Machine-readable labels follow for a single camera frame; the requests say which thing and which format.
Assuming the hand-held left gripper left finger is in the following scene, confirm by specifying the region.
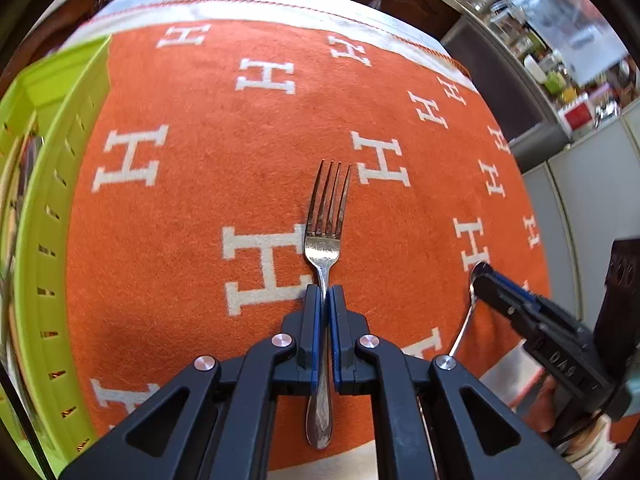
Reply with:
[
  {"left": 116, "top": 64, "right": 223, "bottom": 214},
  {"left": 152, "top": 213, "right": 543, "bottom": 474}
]
[{"left": 60, "top": 284, "right": 323, "bottom": 480}]

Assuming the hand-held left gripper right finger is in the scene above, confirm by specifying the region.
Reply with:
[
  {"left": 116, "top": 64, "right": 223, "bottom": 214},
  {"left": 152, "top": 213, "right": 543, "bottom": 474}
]
[{"left": 327, "top": 284, "right": 581, "bottom": 480}]

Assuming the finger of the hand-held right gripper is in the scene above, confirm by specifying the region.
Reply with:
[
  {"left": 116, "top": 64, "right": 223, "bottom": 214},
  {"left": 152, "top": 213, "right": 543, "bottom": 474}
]
[
  {"left": 481, "top": 268, "right": 584, "bottom": 334},
  {"left": 471, "top": 279, "right": 547, "bottom": 347}
]

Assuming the small metal spoon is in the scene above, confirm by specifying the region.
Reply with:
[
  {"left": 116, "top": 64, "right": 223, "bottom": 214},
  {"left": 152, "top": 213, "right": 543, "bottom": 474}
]
[{"left": 448, "top": 261, "right": 493, "bottom": 359}]

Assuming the metal fork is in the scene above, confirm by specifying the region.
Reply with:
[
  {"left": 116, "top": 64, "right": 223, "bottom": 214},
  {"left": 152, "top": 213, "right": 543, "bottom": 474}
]
[{"left": 304, "top": 159, "right": 352, "bottom": 450}]

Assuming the green plastic utensil tray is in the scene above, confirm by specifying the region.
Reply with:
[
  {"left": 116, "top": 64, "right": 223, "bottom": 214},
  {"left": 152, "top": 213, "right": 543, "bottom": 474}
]
[{"left": 0, "top": 35, "right": 112, "bottom": 466}]

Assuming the pile of chopsticks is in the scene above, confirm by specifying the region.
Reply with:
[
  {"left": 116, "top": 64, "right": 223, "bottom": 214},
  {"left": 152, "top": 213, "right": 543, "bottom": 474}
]
[{"left": 0, "top": 122, "right": 38, "bottom": 391}]

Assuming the person's right forearm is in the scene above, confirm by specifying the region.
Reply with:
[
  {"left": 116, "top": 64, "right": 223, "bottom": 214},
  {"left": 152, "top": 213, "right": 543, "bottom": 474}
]
[{"left": 565, "top": 442, "right": 626, "bottom": 478}]

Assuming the person's right hand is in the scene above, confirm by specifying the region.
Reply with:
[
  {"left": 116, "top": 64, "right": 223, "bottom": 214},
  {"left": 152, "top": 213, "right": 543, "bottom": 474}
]
[{"left": 531, "top": 376, "right": 612, "bottom": 457}]

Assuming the white refrigerator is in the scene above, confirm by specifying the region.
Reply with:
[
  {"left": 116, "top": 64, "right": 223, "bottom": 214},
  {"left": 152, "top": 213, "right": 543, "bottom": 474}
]
[{"left": 520, "top": 120, "right": 640, "bottom": 321}]

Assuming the red labelled container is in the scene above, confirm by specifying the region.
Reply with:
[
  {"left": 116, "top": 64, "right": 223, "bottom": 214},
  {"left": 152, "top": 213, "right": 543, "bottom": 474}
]
[{"left": 560, "top": 101, "right": 596, "bottom": 131}]

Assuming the grey metal cabinet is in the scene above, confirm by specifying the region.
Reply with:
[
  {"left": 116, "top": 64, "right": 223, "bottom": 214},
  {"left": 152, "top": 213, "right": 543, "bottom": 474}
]
[{"left": 440, "top": 15, "right": 573, "bottom": 171}]

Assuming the white bowl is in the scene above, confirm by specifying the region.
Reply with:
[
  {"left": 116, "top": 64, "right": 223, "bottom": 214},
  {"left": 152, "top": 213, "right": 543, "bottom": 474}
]
[{"left": 522, "top": 54, "right": 546, "bottom": 81}]

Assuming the orange printed blanket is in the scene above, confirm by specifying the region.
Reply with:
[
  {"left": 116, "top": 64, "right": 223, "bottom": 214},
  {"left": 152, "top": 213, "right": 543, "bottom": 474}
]
[{"left": 65, "top": 0, "right": 556, "bottom": 476}]

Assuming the light blue tablecloth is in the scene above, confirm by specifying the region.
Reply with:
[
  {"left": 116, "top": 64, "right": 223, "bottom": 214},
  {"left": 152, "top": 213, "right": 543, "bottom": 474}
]
[{"left": 97, "top": 0, "right": 448, "bottom": 56}]

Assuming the silver foil wall sheet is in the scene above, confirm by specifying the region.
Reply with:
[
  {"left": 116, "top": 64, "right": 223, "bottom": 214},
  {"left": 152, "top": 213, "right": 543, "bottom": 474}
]
[{"left": 520, "top": 0, "right": 631, "bottom": 83}]

